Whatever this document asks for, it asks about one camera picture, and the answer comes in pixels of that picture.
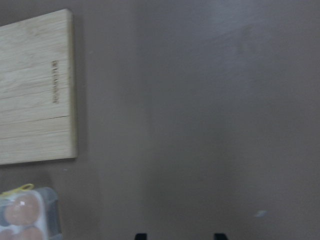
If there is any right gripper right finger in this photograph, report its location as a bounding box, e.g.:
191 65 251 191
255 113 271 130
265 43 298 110
213 233 229 240

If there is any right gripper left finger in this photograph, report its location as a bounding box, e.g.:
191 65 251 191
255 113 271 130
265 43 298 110
134 233 147 240

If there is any clear plastic egg box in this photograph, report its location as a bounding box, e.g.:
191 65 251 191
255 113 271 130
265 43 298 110
0 183 64 240

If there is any bamboo cutting board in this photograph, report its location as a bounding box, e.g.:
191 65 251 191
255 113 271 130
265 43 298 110
0 9 77 165

